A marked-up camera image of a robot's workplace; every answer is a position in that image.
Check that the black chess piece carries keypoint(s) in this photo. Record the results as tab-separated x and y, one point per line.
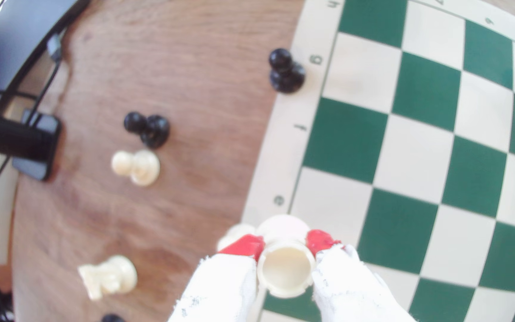
112	319

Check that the black pawn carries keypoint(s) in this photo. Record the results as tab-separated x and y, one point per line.
153	130
286	78

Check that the white knight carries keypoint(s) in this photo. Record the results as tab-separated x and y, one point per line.
112	276

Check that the black stand base plate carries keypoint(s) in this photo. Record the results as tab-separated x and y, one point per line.
38	171

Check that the green and white chess mat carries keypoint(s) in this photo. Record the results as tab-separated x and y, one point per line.
342	138

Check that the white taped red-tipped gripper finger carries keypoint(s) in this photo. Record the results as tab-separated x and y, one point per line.
351	290
221	290

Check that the white rook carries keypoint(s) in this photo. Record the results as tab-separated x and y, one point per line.
285	268

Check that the large black device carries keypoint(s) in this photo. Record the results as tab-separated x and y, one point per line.
11	44

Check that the white pawn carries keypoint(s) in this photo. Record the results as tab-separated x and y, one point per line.
235	231
143	167

